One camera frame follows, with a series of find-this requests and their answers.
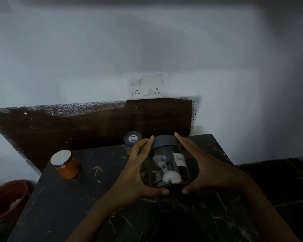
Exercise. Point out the person's left hand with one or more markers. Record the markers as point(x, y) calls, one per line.
point(131, 183)

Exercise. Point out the person's right hand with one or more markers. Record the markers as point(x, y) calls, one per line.
point(217, 176)

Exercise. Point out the yellow spice jar grey lid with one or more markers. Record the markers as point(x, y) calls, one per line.
point(132, 137)

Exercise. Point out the dark spice jar grey lid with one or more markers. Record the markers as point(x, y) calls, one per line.
point(166, 143)

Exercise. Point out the orange spice jar silver lid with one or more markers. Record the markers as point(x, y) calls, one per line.
point(68, 170)

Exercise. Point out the red plastic pot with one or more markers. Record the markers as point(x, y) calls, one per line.
point(5, 201)

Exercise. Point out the white wall socket plate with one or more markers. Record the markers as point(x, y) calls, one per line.
point(147, 85)

